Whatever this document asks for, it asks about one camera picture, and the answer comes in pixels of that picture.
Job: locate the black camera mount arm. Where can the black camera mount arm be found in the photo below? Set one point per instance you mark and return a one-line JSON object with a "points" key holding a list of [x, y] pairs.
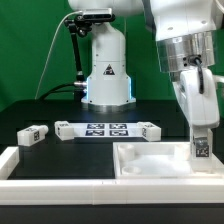
{"points": [[77, 28]]}

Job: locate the white base tag plate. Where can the white base tag plate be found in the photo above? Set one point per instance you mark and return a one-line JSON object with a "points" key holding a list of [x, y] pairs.
{"points": [[106, 130]]}

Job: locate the grey camera on mount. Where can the grey camera on mount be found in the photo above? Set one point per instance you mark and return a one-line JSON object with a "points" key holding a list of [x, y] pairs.
{"points": [[97, 14]]}

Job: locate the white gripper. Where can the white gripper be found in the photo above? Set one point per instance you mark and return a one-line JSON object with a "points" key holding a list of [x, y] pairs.
{"points": [[200, 109]]}

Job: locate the white U-shaped fence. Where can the white U-shaped fence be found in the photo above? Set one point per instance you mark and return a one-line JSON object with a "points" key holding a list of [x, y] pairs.
{"points": [[94, 192]]}

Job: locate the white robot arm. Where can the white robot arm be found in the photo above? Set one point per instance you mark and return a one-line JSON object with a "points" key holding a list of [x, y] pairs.
{"points": [[184, 35]]}

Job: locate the white square tabletop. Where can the white square tabletop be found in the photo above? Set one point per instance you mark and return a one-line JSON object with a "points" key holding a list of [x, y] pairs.
{"points": [[159, 160]]}

